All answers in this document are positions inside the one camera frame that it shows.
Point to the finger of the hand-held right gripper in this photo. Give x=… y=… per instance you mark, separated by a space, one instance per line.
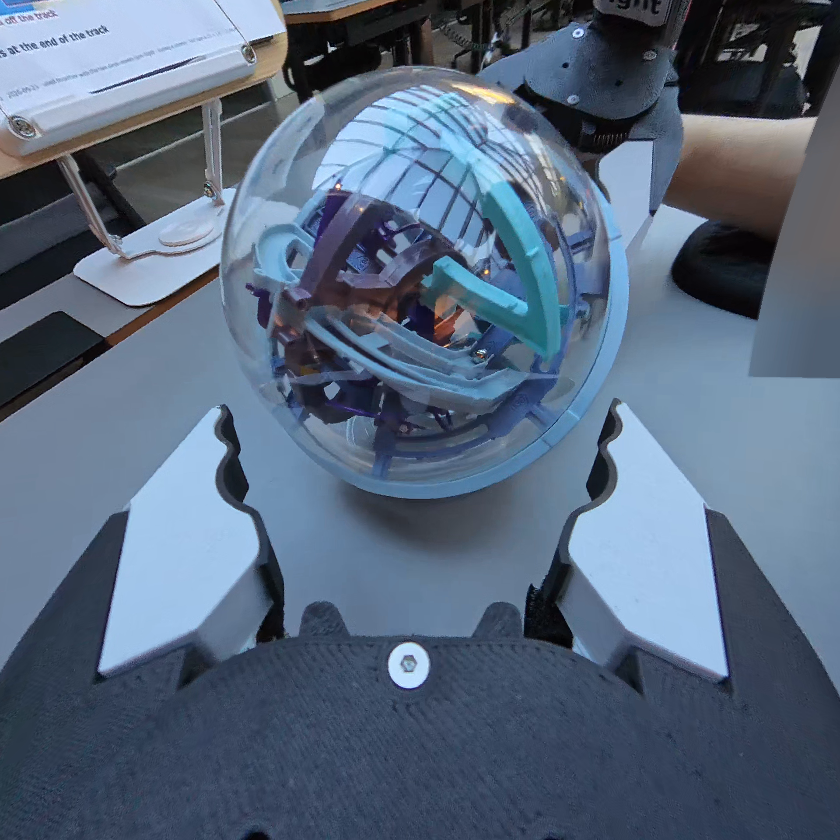
x=633 y=187
x=508 y=69

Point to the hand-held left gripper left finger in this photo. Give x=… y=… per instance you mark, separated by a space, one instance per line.
x=184 y=571

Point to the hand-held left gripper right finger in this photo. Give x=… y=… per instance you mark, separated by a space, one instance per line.
x=649 y=564

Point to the clear plastic maze ball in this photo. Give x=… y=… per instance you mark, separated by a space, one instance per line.
x=420 y=282

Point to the person's right forearm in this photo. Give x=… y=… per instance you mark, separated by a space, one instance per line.
x=722 y=170

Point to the black wrist rest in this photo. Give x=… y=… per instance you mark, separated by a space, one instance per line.
x=722 y=269

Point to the black flat pad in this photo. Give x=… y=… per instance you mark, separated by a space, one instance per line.
x=46 y=354

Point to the white document stand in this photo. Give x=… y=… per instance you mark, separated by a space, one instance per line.
x=131 y=275

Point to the printed instruction sheet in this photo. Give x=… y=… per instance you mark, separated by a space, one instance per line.
x=131 y=39

